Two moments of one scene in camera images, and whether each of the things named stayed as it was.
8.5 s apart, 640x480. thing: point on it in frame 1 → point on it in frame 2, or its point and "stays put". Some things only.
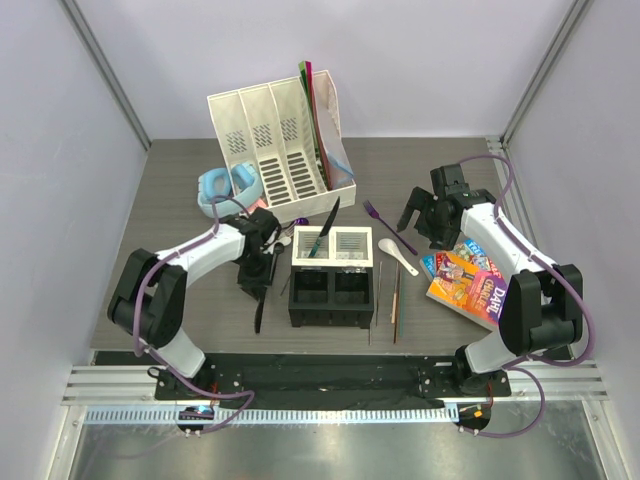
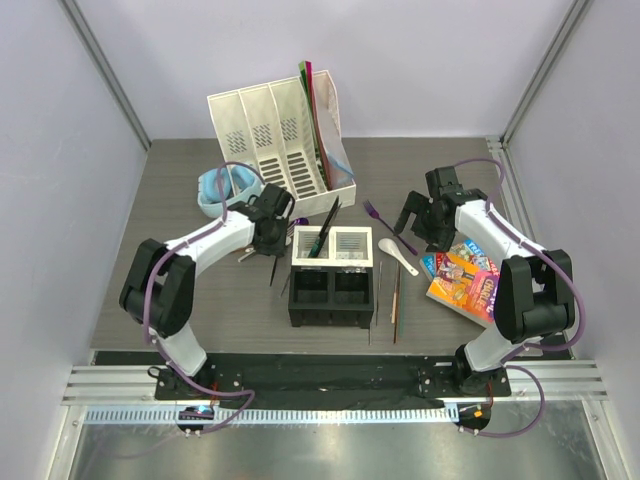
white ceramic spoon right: (390, 246) stays put
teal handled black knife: (325, 230) stays put
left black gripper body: (254, 272) → (276, 243)
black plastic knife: (258, 314) → (327, 229)
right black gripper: (444, 239) stays put
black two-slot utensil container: (330, 296) stays put
